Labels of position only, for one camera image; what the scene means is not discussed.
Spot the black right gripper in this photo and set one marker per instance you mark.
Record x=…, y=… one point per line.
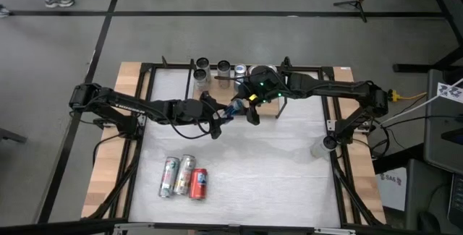
x=267, y=83

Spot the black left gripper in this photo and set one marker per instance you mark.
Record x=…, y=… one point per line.
x=191, y=111

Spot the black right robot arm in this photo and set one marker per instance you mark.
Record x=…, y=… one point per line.
x=325, y=88

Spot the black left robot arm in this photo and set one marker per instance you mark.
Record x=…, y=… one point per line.
x=79, y=97

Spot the silver Celsius can orange print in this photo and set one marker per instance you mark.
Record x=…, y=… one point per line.
x=184, y=174

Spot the silver Celsius can green print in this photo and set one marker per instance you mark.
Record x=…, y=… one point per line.
x=169, y=177

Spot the white cardboard box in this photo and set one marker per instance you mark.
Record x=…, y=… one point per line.
x=392, y=193

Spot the grey desk top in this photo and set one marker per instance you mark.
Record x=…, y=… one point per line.
x=427, y=195
x=439, y=141

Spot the white paper tag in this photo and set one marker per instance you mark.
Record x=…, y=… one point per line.
x=448, y=92

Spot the grey chair leg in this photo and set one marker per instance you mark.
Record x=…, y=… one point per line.
x=12, y=136

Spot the black computer mouse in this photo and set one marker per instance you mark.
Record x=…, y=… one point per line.
x=428, y=223

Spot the black laptop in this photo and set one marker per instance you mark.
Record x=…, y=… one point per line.
x=456, y=199

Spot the black aluminium table frame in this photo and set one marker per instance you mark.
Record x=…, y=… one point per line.
x=131, y=199

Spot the black desk frame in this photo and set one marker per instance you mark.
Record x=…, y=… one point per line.
x=416, y=68

